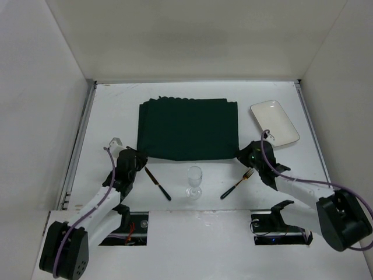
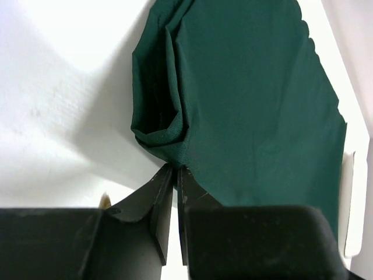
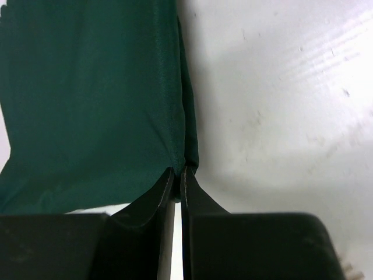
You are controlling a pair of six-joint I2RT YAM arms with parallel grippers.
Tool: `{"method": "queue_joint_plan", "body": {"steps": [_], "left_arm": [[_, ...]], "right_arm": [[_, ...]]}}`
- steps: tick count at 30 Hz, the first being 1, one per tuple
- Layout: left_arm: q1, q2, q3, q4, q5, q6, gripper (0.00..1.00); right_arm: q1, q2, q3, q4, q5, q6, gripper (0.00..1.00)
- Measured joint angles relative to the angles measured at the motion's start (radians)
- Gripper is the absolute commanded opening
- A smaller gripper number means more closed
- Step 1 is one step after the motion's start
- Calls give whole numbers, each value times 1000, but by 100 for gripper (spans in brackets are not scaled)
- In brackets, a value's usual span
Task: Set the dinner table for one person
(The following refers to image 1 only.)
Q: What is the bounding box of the gold fork dark green handle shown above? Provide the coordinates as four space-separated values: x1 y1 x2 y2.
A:
220 169 255 200

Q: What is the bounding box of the gold knife dark green handle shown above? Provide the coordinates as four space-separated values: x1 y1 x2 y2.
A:
145 167 172 201

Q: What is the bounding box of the white rectangular plate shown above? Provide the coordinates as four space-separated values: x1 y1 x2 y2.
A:
251 100 300 147

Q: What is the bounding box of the dark green cloth placemat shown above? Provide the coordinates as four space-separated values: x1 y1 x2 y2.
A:
137 97 239 161

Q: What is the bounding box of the clear wine glass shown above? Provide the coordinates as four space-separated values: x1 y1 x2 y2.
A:
186 166 203 200

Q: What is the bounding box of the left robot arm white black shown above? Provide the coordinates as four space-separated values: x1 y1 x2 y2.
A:
38 148 148 279

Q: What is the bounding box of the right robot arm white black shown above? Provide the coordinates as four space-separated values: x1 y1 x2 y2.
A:
236 141 372 251

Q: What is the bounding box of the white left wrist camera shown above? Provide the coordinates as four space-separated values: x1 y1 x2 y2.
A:
108 137 123 152

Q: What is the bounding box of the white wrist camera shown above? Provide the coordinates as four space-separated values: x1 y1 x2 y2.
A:
108 137 123 152
264 131 275 142

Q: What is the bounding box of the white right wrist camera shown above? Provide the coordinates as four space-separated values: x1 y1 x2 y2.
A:
264 131 275 142

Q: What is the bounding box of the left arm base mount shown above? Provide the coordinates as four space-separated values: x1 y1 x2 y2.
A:
100 212 149 247

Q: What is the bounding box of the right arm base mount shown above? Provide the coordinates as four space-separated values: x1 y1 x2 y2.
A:
250 211 314 246

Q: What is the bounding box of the left aluminium table rail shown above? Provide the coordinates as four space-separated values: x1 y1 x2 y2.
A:
57 79 97 210

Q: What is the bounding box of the aluminium table rail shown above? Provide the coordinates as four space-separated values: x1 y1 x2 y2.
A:
57 79 97 210
294 80 330 182

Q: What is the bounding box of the right aluminium table rail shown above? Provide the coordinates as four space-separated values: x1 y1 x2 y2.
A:
294 80 330 182

